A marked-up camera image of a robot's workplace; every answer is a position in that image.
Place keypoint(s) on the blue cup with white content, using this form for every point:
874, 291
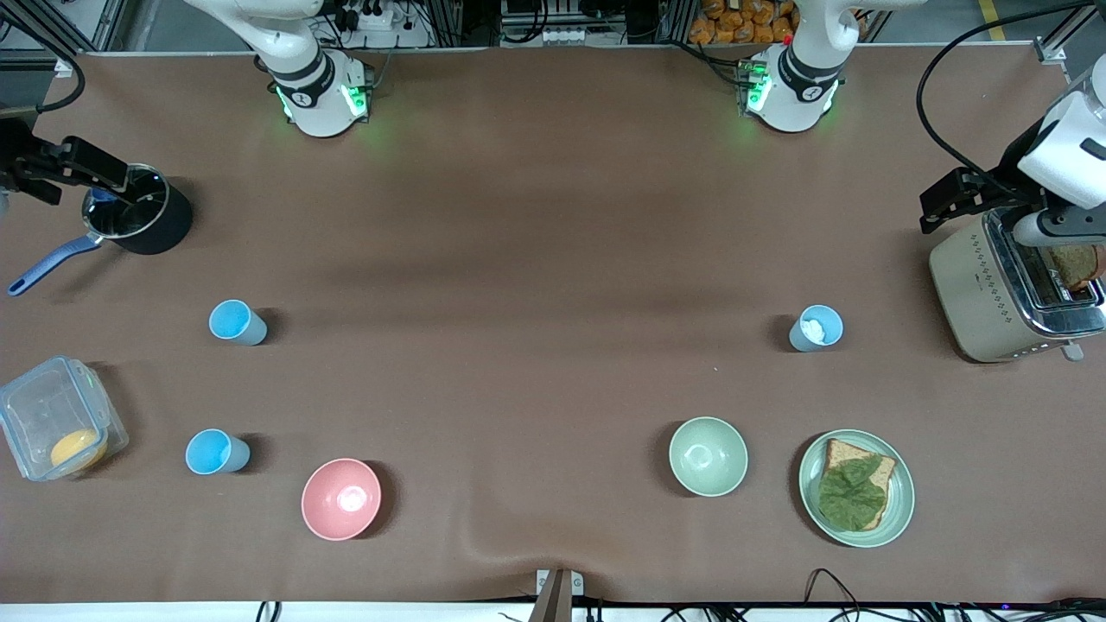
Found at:
802, 339

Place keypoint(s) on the aluminium frame profile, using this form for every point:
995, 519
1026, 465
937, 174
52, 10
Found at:
60, 22

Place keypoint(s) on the pale green plate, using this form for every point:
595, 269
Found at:
900, 497

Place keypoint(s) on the white power strip with plugs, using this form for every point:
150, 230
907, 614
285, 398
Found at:
376, 22

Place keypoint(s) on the beige and chrome toaster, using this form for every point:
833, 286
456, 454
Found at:
976, 294

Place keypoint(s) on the orange packaged snacks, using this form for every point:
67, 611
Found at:
743, 22

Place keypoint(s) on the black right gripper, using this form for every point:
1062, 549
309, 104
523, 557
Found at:
14, 155

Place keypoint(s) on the pale green bowl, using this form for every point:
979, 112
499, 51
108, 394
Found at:
708, 455

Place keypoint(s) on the brown bread slice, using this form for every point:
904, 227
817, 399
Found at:
842, 452

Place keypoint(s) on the green lettuce leaf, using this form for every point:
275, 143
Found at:
851, 497

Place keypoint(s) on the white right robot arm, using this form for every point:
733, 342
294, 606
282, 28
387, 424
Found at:
315, 86

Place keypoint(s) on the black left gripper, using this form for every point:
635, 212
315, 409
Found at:
1007, 167

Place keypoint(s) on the toast slice in toaster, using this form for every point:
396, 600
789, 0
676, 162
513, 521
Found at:
1076, 263

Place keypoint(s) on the clear plastic food container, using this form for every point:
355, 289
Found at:
39, 410

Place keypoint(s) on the white lump in cup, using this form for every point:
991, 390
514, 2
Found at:
815, 328

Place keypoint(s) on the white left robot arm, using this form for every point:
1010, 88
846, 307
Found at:
799, 86

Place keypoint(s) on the orange food piece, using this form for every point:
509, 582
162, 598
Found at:
76, 447

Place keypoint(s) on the pink bowl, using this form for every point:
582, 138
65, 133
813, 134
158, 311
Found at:
340, 499

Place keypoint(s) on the blue plastic cup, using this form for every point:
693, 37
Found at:
210, 452
233, 321

